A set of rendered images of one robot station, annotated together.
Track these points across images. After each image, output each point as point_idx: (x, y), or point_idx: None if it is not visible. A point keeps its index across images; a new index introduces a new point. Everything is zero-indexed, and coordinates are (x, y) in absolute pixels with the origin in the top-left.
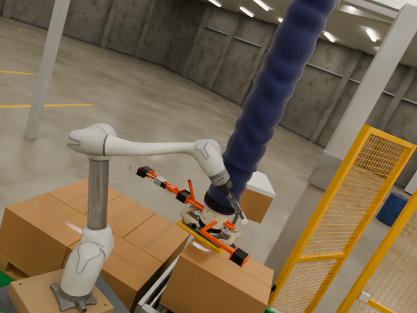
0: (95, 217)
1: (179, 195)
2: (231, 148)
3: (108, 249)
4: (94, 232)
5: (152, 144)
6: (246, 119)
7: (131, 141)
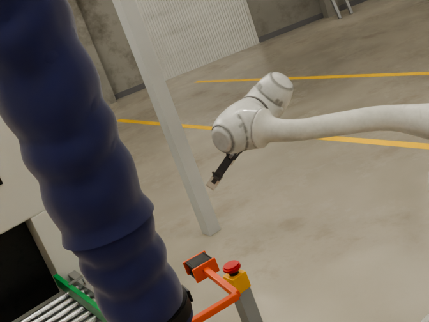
0: None
1: None
2: (138, 179)
3: None
4: None
5: (357, 108)
6: (108, 105)
7: (399, 105)
